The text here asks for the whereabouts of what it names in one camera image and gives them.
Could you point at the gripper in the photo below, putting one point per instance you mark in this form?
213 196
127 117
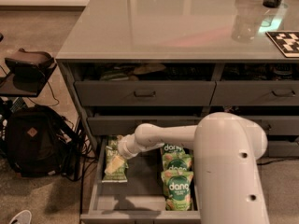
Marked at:
125 150

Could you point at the green jalapeno chip bag front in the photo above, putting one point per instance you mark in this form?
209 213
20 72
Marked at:
117 178

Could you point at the green jalapeno chip bag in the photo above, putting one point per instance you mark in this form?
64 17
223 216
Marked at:
117 178
114 140

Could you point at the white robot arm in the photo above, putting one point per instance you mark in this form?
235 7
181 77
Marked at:
225 150

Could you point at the green jalapeno chip bag rear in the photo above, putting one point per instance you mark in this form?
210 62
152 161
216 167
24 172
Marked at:
114 140

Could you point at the middle left drawer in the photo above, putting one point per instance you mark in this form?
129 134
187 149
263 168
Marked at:
124 120

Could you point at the open bottom left drawer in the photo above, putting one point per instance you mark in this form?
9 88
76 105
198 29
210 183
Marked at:
138 200

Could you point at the green dang bag rear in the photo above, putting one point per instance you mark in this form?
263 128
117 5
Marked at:
167 148

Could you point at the green dang bag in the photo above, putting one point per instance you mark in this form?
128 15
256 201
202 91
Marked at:
177 189
167 148
177 161

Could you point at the green dang bag front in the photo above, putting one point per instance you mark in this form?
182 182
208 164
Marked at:
177 189

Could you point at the green dang bag middle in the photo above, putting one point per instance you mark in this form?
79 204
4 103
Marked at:
177 161

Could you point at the top left drawer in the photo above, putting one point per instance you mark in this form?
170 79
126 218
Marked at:
179 84

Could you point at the top right drawer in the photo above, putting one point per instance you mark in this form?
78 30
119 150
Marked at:
261 84

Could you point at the bottom right drawer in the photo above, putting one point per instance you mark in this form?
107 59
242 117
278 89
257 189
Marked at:
283 147

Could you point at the middle right drawer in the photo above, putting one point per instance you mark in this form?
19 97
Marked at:
275 120

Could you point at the black backpack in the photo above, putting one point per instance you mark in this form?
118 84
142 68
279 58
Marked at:
40 143

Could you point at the grey sneaker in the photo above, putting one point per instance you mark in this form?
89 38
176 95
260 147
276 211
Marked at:
23 217

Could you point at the dark brown desk chair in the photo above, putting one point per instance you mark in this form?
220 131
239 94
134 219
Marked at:
28 73

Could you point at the checkered marker board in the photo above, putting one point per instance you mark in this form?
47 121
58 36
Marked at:
286 41

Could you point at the grey drawer cabinet frame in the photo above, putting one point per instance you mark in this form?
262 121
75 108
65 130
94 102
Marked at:
135 68

